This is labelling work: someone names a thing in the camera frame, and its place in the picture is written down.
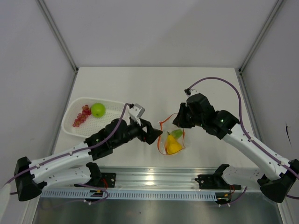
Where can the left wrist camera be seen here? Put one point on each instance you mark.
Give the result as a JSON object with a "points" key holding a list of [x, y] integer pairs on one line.
{"points": [[135, 112]]}

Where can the white perforated plastic basket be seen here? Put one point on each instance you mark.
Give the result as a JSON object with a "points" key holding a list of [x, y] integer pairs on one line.
{"points": [[72, 126]]}

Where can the red grapes bunch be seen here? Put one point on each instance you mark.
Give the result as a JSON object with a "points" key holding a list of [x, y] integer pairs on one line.
{"points": [[82, 116]]}

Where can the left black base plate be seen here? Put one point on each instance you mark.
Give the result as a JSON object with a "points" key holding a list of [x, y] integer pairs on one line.
{"points": [[107, 180]]}

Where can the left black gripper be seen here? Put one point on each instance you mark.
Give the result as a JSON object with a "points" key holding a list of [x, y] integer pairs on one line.
{"points": [[152, 133]]}

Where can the white slotted cable duct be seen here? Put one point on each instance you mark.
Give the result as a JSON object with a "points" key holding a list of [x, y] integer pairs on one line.
{"points": [[130, 194]]}

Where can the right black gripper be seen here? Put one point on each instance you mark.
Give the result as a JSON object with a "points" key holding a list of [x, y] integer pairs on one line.
{"points": [[179, 120]]}

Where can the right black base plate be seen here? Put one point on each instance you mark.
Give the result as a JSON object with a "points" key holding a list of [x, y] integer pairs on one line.
{"points": [[214, 182]]}

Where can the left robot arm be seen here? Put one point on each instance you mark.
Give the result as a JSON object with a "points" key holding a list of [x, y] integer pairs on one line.
{"points": [[77, 165]]}

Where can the clear zip top bag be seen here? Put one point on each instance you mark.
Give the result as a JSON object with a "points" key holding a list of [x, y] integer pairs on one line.
{"points": [[167, 126]]}

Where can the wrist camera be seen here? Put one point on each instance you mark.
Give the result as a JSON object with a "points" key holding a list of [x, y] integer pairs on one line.
{"points": [[189, 92], [135, 112]]}

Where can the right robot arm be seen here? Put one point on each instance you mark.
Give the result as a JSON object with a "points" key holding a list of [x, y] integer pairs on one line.
{"points": [[274, 176]]}

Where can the orange fruit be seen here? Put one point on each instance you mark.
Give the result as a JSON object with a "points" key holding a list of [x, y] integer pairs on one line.
{"points": [[166, 147]]}

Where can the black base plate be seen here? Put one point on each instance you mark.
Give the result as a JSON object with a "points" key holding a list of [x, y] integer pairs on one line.
{"points": [[214, 182], [107, 180]]}

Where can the yellow pear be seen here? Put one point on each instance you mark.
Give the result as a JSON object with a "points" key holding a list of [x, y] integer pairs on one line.
{"points": [[173, 145]]}

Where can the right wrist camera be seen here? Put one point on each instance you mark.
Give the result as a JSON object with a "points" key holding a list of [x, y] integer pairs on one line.
{"points": [[189, 92]]}

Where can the aluminium mounting rail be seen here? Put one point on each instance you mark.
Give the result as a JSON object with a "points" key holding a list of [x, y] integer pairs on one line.
{"points": [[131, 178]]}

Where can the green apple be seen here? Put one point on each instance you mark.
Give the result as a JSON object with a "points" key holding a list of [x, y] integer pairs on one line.
{"points": [[98, 110]]}

